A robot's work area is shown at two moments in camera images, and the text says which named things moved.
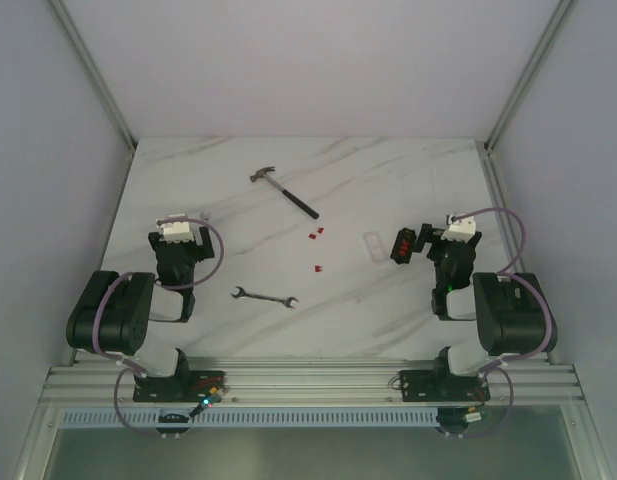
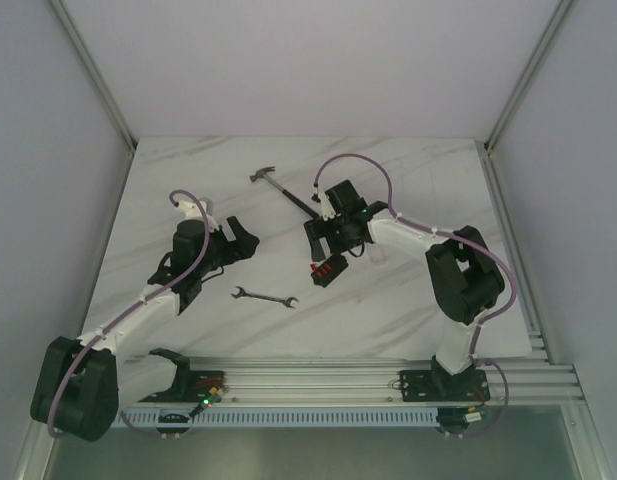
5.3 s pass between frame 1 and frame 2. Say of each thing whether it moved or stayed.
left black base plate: stayed
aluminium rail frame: stayed
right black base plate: stayed
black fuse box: moved
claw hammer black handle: stayed
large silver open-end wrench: stayed
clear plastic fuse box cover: stayed
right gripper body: moved
